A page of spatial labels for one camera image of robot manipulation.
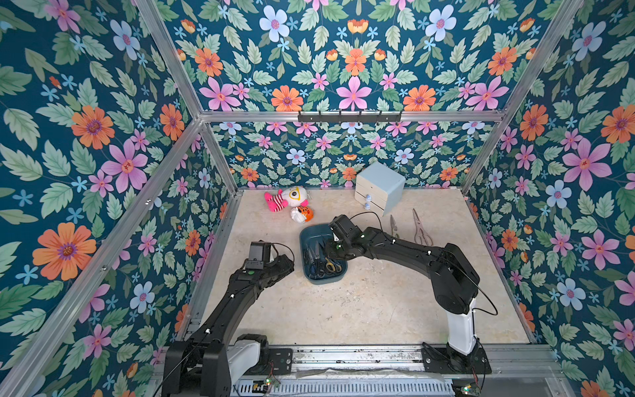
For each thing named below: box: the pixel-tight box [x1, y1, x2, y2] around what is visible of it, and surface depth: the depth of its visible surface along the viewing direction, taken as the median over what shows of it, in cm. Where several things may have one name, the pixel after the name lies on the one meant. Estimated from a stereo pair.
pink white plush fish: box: [263, 185, 311, 213], surface depth 110 cm
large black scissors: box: [309, 240, 326, 279], surface depth 92 cm
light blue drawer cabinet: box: [353, 161, 406, 217], surface depth 107 cm
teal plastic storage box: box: [299, 223, 349, 285], surface depth 92 cm
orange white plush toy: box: [290, 205, 315, 223], surface depth 107 cm
